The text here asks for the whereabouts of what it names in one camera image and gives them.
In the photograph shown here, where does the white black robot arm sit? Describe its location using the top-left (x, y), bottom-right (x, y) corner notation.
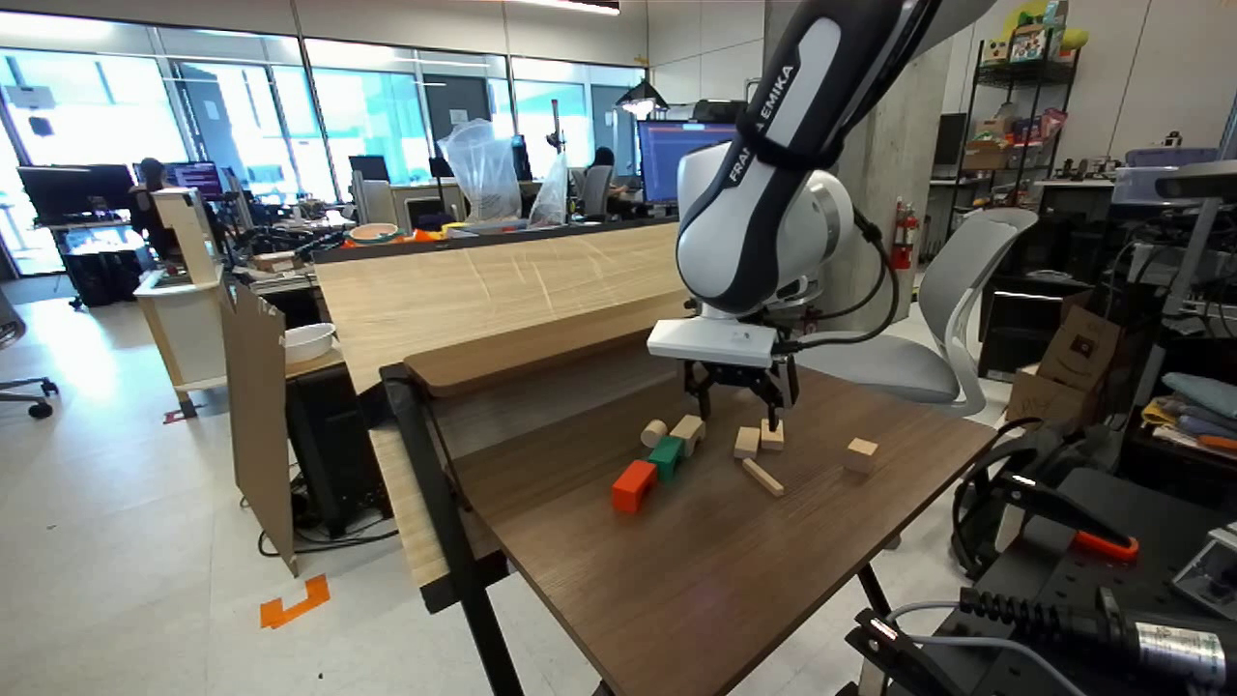
top-left (645, 0), bottom-right (995, 422)

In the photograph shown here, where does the cardboard box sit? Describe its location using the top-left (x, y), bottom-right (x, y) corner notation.
top-left (1007, 308), bottom-right (1138, 424)

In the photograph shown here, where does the black metal shelf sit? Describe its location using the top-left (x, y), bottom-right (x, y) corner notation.
top-left (932, 7), bottom-right (1083, 223)

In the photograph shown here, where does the leaning wooden board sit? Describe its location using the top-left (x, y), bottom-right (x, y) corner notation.
top-left (312, 223), bottom-right (686, 389)

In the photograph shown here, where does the orange block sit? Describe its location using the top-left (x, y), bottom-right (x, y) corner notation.
top-left (611, 460), bottom-right (659, 514)

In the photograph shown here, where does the green block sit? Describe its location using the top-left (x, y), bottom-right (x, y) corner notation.
top-left (651, 437), bottom-right (690, 482)

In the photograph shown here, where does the long wooden stick block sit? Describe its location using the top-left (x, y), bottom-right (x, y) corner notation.
top-left (739, 455), bottom-right (786, 497)

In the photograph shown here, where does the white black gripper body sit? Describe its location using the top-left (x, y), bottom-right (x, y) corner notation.
top-left (645, 314), bottom-right (797, 402)

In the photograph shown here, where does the red fire extinguisher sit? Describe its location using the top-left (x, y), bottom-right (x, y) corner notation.
top-left (888, 202), bottom-right (919, 273)

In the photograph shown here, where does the computer monitor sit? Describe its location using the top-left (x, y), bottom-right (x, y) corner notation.
top-left (642, 121), bottom-right (735, 205)

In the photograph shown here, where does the wooden cube far right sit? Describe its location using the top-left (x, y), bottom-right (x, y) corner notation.
top-left (847, 437), bottom-right (881, 460)

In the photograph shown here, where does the wooden cube behind green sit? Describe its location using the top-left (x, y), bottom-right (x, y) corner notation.
top-left (669, 412), bottom-right (707, 455)

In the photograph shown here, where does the grey office chair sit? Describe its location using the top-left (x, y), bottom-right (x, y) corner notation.
top-left (802, 209), bottom-right (1036, 412)

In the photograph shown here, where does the black metal table frame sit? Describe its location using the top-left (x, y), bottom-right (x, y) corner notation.
top-left (381, 363), bottom-right (521, 696)

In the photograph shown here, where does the wooden cube right of stack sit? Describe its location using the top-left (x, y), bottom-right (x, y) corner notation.
top-left (759, 417), bottom-right (786, 451)

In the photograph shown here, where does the wooden cylinder block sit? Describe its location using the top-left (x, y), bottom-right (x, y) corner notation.
top-left (638, 417), bottom-right (669, 447)

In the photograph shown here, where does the small wooden cube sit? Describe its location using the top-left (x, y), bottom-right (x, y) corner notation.
top-left (732, 424), bottom-right (763, 460)

